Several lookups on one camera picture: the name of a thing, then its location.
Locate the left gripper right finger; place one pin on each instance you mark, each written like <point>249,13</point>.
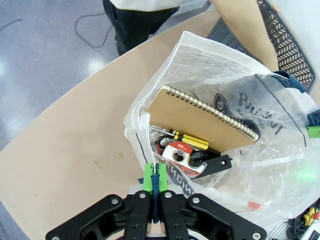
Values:
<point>172,212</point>

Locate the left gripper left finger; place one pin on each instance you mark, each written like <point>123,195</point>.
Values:
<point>140,212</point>

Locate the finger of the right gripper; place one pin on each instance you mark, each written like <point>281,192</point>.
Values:
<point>314,132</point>

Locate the clear plastic shopping bag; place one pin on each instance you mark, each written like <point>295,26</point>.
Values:
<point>200,65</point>

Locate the person's left forearm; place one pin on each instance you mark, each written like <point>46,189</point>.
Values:
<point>245,32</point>

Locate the black plastic shopping basket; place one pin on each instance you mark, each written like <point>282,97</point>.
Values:
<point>287,50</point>

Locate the red white tape roll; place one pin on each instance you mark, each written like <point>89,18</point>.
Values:
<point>172,150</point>

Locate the yellow black screwdriver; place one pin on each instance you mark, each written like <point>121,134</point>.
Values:
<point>192,142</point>

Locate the small red tag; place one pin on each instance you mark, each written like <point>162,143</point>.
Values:
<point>254,205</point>

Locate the yellow red emergency stop button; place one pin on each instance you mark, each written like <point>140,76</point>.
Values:
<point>311,215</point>

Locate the kraft spiral notebook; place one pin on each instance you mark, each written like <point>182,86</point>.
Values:
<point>190,120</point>

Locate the person's black trousers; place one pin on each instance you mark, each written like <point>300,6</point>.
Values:
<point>140,25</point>

